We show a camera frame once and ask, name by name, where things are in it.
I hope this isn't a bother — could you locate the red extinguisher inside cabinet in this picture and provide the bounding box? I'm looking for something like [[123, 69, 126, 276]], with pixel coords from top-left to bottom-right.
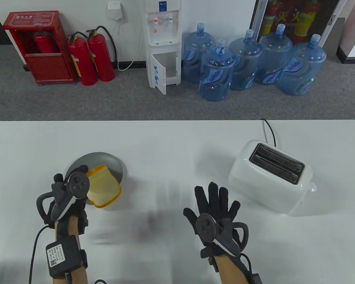
[[33, 30, 58, 54]]

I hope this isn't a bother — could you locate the person's right hand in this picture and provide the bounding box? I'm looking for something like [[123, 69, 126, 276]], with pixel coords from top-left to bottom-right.
[[183, 182, 249, 267]]

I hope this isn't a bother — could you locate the person's left forearm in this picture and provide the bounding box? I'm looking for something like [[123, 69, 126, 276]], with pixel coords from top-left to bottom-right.
[[52, 216, 89, 284]]

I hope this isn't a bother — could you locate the black right glove cable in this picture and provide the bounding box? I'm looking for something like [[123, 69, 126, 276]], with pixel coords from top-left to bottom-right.
[[240, 253, 255, 277]]

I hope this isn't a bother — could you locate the red fire extinguisher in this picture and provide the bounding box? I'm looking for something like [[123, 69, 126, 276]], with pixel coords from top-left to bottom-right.
[[86, 26, 117, 82], [67, 32, 98, 86]]

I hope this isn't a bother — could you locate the glass door fire cabinet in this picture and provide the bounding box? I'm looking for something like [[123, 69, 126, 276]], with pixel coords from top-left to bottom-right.
[[250, 0, 342, 45]]

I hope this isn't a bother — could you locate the white power cable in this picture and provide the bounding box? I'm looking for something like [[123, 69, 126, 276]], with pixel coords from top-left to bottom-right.
[[115, 19, 144, 71]]

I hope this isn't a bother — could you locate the person's right forearm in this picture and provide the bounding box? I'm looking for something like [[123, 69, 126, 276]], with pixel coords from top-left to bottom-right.
[[216, 256, 253, 284]]

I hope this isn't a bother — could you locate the person's left hand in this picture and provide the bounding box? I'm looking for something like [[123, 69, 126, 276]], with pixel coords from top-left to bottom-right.
[[43, 166, 91, 235]]

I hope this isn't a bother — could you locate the white wall box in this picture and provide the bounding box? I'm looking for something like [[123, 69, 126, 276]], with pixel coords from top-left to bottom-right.
[[107, 1, 123, 20]]

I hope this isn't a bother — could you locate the blue water jug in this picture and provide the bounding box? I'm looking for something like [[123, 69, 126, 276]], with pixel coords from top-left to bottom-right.
[[229, 29, 262, 91], [199, 39, 235, 102], [278, 34, 327, 96], [254, 24, 293, 85], [183, 23, 216, 84]]

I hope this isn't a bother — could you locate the black right hand controller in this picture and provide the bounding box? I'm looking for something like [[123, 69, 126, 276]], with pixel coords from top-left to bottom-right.
[[195, 214, 249, 257]]

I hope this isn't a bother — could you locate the black hand controller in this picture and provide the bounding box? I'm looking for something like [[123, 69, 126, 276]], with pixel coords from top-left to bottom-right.
[[36, 172, 91, 221], [195, 214, 249, 257]]

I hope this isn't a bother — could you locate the black toaster power cable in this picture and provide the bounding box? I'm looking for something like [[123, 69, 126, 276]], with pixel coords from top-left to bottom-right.
[[260, 118, 277, 147]]

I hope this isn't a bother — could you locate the black left hand controller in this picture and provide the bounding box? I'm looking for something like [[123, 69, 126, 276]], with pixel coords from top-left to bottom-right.
[[36, 172, 91, 221]]

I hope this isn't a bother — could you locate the black left glove cable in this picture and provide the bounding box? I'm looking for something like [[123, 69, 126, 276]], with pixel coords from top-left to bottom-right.
[[28, 225, 57, 284]]

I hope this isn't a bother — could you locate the grey round plate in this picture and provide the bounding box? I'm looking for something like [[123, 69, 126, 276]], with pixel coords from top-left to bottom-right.
[[64, 152, 124, 204]]

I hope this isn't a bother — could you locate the white toaster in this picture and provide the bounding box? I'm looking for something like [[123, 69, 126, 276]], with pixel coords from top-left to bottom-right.
[[228, 140, 317, 215]]

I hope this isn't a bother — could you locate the red fire extinguisher cabinet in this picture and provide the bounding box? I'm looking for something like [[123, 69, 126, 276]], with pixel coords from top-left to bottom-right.
[[2, 11, 77, 86]]

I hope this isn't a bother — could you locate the black left wrist box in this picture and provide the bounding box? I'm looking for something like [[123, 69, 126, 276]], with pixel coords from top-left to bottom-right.
[[45, 235, 88, 278]]

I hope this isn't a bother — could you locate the grey leaning panel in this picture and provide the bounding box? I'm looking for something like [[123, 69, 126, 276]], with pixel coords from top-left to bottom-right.
[[325, 17, 346, 57]]

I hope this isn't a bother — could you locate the white water dispenser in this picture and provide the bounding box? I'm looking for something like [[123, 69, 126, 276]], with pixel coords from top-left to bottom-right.
[[144, 0, 182, 95]]

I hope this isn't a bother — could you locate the black glove cable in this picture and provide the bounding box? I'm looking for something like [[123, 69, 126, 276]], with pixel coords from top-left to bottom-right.
[[28, 225, 57, 284], [240, 253, 255, 277]]

